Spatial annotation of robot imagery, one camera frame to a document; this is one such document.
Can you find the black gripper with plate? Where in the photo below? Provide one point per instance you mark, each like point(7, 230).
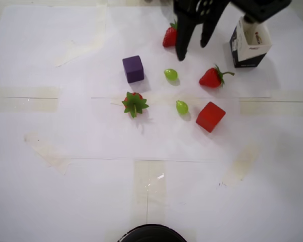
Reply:
point(192, 12)

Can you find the green plastic grape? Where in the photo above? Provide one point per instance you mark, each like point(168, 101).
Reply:
point(170, 74)
point(181, 107)

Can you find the white and black paper box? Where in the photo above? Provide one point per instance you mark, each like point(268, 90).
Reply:
point(245, 60)

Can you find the red strawberry with curved stem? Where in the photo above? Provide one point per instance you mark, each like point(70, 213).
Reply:
point(169, 36)

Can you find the red strawberry with spread leaves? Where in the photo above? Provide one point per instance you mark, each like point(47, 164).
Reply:
point(210, 78)

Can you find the purple wooden cube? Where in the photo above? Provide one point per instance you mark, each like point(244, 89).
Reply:
point(133, 70)

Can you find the red wooden cube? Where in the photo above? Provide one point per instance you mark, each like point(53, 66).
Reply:
point(210, 117)

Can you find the red strawberry with straight stem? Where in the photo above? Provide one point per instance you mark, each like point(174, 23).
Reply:
point(135, 103)

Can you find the black round stand base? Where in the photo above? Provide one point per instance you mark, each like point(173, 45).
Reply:
point(151, 234)

